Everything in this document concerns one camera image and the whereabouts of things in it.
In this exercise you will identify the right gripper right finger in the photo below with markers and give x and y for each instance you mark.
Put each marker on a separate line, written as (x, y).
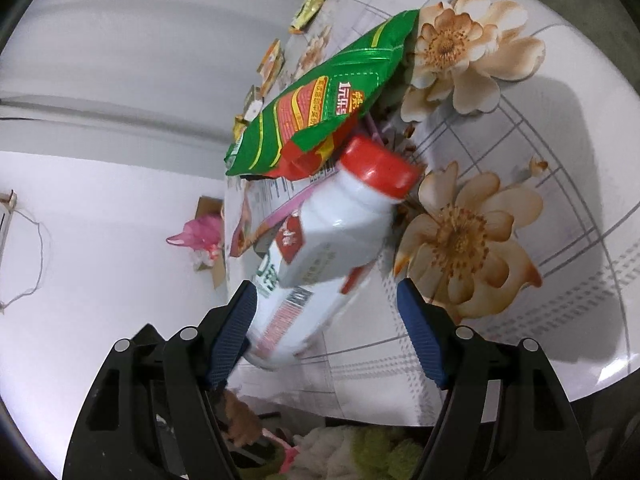
(506, 414)

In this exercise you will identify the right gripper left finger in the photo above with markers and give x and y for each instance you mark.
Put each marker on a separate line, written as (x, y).
(147, 378)

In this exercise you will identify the pink snack bag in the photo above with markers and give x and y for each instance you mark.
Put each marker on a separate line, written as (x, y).
(252, 208)

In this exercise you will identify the white bottle red cap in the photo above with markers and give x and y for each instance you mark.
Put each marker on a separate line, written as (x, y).
(324, 249)

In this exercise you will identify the pink plastic bag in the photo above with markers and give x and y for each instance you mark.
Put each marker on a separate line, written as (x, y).
(204, 236)

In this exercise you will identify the yellow small packet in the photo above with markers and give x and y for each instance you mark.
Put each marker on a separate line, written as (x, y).
(239, 126)

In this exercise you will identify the green red snack bag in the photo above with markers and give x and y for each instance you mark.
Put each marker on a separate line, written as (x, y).
(294, 135)

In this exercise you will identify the floral tablecloth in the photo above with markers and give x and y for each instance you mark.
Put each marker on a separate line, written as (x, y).
(531, 218)

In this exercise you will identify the white brown small packet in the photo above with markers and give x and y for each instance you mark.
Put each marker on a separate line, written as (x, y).
(253, 103)

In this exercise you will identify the orange snack packet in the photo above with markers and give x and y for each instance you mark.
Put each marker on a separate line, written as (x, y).
(270, 66)

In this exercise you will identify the yellow crumpled wrapper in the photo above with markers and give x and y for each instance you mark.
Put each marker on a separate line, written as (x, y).
(304, 16)

